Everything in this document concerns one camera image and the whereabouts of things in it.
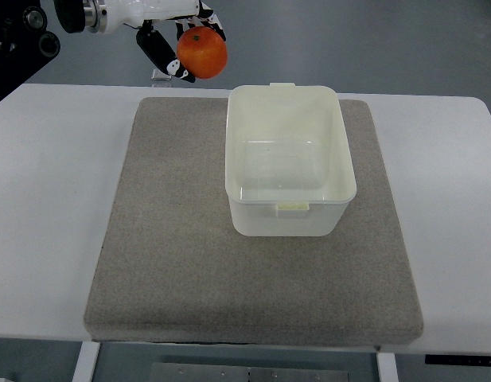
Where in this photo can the orange fruit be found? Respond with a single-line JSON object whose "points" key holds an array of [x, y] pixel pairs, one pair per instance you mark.
{"points": [[203, 52]]}

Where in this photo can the small clear floor plate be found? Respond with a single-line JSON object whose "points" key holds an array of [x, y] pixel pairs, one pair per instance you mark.
{"points": [[158, 75]]}

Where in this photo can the black strip under table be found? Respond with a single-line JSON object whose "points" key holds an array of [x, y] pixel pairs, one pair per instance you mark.
{"points": [[458, 360]]}

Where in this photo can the white table leg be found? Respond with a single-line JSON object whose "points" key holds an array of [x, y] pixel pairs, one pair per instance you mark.
{"points": [[86, 362], [387, 368]]}

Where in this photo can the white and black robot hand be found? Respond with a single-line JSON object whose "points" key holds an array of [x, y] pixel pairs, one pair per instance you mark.
{"points": [[106, 16]]}

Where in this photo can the grey felt mat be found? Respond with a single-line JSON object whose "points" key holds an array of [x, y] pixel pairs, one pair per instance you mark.
{"points": [[172, 267]]}

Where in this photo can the white plastic box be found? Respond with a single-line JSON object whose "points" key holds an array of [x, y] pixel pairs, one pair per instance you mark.
{"points": [[288, 166]]}

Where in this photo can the white left table leg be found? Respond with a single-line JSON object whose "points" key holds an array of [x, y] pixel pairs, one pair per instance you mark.
{"points": [[86, 362]]}

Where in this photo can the white right table leg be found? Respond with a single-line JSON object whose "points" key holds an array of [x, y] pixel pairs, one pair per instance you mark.
{"points": [[387, 368]]}

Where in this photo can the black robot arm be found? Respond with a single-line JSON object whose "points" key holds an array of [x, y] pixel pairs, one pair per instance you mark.
{"points": [[26, 46]]}

